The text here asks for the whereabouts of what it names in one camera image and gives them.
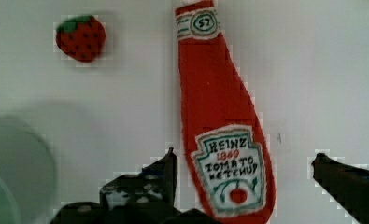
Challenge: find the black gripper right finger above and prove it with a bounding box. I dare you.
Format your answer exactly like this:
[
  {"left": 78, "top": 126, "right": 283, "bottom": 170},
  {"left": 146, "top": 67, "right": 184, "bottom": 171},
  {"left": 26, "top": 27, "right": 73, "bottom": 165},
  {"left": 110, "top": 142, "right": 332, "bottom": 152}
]
[{"left": 311, "top": 153, "right": 369, "bottom": 224}]

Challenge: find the mint green mug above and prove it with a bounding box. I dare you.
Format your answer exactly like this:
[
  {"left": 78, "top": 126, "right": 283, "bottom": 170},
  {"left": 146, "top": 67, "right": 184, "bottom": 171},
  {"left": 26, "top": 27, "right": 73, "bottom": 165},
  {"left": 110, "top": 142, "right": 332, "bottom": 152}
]
[{"left": 0, "top": 117, "right": 56, "bottom": 224}]

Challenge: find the small red felt strawberry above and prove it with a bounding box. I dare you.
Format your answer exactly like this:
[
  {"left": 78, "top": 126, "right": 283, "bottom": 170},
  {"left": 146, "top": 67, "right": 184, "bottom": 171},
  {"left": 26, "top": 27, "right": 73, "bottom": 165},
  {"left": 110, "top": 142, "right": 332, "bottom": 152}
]
[{"left": 55, "top": 15, "right": 106, "bottom": 63}]

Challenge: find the red felt ketchup bottle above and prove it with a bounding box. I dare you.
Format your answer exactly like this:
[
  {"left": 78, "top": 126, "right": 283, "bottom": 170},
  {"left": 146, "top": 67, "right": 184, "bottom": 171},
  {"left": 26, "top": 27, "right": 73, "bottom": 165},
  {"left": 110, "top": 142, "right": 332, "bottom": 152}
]
[{"left": 175, "top": 0, "right": 276, "bottom": 224}]

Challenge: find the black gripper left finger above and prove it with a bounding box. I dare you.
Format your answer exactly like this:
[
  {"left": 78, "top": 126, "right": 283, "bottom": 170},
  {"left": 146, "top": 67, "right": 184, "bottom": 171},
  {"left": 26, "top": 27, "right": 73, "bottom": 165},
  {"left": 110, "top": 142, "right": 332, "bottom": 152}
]
[{"left": 50, "top": 148, "right": 221, "bottom": 224}]

